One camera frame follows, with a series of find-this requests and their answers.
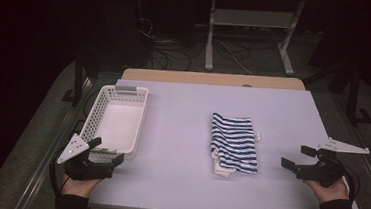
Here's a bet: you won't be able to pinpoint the grey metal table frame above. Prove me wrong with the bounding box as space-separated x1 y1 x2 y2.
203 0 306 78

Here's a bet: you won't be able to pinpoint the wooden table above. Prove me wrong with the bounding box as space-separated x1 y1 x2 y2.
120 63 308 95

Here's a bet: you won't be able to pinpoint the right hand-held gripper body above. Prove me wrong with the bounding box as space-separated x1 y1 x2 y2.
293 134 371 192

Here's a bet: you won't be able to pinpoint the black floor cables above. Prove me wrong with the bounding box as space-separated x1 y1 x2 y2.
132 14 211 74

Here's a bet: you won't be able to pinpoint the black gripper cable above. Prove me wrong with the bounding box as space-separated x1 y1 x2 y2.
46 147 72 198
339 165 363 204

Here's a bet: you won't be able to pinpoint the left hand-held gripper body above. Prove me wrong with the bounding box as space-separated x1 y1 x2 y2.
55 132 118 184

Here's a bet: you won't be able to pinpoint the white floor cable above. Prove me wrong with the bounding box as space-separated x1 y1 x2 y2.
211 39 257 77

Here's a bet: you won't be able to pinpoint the white perforated plastic basket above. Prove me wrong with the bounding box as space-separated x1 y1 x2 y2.
77 81 150 164

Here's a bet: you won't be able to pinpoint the black metal stand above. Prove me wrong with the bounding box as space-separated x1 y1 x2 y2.
344 61 371 128
60 54 87 108

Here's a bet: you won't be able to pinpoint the blue white striped cloth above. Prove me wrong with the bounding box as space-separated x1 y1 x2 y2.
207 112 264 181

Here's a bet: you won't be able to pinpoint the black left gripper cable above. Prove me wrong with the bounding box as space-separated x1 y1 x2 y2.
46 147 72 198

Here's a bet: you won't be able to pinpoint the person's right hand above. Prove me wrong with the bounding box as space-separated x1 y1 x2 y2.
301 177 352 208

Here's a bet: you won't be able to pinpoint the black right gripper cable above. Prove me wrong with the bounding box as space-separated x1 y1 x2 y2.
339 165 363 204

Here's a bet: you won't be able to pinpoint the person's left hand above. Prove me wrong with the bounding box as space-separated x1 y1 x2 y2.
60 173 103 200

